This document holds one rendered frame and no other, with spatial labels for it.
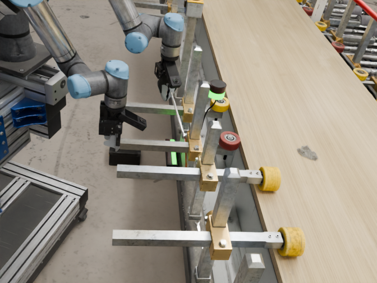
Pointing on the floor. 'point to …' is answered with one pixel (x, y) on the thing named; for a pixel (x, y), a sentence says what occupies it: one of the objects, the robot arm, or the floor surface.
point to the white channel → (318, 10)
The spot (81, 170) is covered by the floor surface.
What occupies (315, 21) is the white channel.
